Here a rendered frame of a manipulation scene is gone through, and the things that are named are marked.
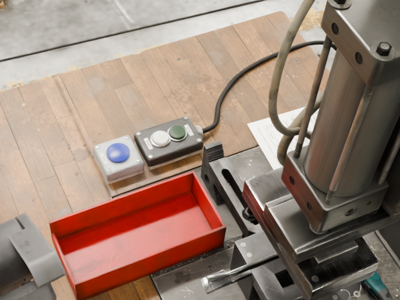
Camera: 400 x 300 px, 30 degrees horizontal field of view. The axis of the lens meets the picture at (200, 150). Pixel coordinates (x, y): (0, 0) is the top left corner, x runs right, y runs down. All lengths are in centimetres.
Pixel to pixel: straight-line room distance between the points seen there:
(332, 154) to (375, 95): 11
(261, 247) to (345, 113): 43
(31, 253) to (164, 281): 48
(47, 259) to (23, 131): 67
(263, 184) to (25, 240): 37
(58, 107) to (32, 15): 153
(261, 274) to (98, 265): 26
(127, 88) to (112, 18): 147
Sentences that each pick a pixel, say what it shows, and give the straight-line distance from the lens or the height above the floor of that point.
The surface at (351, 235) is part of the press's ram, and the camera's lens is 95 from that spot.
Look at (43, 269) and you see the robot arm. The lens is 72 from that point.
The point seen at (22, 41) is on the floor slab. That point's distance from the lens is 282.
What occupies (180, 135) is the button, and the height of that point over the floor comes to 94.
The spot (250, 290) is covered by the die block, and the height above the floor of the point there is 94.
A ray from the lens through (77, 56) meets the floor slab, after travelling 274.
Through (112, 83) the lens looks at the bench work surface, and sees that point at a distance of 143.
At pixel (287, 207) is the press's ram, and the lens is 94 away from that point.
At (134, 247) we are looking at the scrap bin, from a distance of 121.
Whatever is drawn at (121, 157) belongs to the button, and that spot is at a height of 94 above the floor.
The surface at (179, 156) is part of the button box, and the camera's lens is 131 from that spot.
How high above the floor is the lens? 196
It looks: 53 degrees down
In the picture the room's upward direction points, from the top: 6 degrees clockwise
